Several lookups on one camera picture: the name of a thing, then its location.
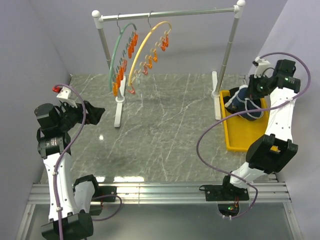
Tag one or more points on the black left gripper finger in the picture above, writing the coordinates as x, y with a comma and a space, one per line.
92, 111
92, 119

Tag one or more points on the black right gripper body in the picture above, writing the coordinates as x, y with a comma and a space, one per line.
257, 88

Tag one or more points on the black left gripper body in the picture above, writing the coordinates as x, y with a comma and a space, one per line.
70, 117

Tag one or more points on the navy blue underwear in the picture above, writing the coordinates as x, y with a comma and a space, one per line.
237, 100

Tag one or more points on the pink end clothespin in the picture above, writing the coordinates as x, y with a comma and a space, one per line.
131, 90

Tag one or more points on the yellow clip hanger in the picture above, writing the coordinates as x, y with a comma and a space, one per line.
152, 57

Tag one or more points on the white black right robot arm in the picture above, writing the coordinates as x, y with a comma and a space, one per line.
275, 148

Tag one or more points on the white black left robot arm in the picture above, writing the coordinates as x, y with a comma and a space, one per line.
69, 214

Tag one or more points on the green clip hanger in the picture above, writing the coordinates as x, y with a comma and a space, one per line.
117, 73

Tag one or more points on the metal clothes rack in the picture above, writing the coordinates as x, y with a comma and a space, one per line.
217, 76

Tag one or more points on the yellow plastic tray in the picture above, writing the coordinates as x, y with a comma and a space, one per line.
244, 129

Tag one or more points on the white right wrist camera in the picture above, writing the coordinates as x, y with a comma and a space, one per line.
261, 65

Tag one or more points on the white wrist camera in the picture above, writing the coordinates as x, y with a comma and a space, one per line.
261, 65
65, 95

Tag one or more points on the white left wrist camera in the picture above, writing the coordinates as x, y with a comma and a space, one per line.
65, 95

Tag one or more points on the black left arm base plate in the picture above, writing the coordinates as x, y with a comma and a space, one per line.
107, 190

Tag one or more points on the aluminium rail frame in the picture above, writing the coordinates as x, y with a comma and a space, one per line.
170, 193

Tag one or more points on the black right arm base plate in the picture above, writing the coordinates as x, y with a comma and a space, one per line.
220, 193

